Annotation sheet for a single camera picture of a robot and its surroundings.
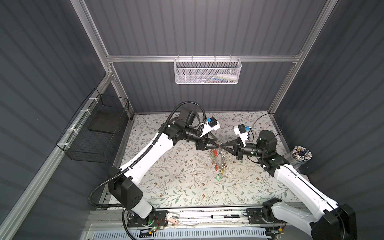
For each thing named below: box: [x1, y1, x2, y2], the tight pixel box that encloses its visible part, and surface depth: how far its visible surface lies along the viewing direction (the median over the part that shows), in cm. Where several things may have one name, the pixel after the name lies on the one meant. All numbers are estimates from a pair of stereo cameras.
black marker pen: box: [210, 214, 240, 219], surface depth 75 cm
